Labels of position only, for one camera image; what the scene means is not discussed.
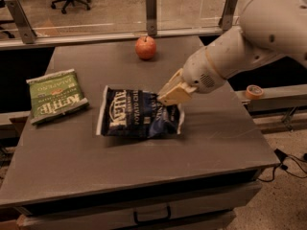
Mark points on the left metal bracket post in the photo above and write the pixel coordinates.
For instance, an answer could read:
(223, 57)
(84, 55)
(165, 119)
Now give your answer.
(21, 21)

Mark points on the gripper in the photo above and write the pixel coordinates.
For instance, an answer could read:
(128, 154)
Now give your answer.
(199, 70)

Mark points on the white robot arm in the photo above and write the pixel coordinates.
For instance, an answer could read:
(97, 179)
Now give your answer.
(267, 30)

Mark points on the clear glass panel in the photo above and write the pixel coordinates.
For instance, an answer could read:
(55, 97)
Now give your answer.
(122, 18)

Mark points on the middle metal bracket post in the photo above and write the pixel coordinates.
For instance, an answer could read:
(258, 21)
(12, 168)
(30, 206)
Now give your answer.
(151, 17)

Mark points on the grey drawer front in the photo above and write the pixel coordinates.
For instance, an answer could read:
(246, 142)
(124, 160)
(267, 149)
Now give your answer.
(209, 209)

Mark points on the orange tape roll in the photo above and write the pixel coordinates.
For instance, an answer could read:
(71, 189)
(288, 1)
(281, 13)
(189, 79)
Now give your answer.
(254, 92)

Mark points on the right metal bracket post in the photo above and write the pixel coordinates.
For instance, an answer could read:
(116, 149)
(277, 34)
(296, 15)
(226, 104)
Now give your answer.
(226, 20)

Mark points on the metal bracket post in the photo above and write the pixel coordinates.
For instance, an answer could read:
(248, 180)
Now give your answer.
(226, 20)
(21, 21)
(151, 17)

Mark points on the blue Kettle chip bag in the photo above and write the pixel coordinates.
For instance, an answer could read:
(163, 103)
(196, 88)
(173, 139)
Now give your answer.
(137, 114)

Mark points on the green jalapeno Kettle chip bag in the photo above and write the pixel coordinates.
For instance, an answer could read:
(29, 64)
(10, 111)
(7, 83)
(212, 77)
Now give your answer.
(55, 95)

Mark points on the black drawer handle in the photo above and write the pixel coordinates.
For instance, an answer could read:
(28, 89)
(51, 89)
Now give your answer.
(151, 214)

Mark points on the red apple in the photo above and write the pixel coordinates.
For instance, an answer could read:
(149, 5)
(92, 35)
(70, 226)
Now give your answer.
(145, 47)

